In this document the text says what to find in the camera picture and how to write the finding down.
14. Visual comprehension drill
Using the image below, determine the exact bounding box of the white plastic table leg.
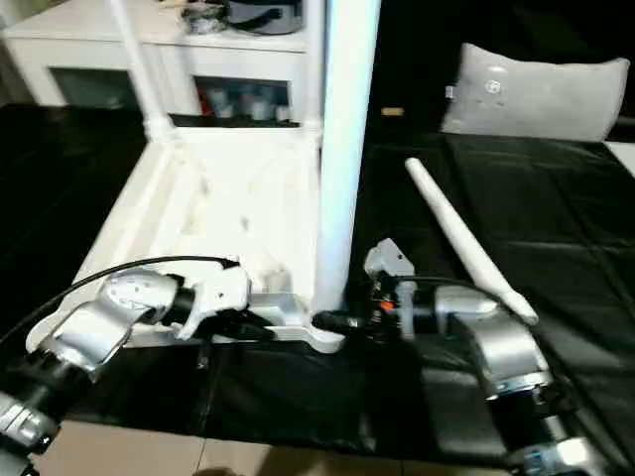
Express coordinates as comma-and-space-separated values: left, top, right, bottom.
404, 157, 541, 327
313, 0, 383, 314
108, 0, 176, 145
303, 0, 327, 143

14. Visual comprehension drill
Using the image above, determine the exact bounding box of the white plastic table top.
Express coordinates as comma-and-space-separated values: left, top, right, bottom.
27, 123, 348, 356

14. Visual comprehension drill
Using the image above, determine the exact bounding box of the black work mat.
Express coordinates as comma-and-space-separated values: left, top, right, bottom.
0, 101, 635, 462

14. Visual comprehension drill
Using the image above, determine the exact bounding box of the grey cushion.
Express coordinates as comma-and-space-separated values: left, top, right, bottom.
441, 42, 631, 143

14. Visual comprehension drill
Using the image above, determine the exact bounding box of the white flat board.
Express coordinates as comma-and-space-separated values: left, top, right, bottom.
603, 141, 635, 179

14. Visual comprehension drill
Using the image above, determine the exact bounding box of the grey helmet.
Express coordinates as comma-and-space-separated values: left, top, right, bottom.
222, 0, 305, 36

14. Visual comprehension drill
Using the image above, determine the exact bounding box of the black clutter pile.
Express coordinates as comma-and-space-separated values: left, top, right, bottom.
181, 3, 227, 35

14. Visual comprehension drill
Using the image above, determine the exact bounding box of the white glass-door cabinet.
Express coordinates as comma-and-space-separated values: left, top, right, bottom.
0, 0, 318, 128

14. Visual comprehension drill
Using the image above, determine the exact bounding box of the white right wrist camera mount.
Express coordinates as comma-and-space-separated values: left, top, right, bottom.
364, 237, 418, 341

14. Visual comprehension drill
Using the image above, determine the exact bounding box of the black left wrist camera cable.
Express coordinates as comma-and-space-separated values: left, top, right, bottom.
0, 255, 242, 348

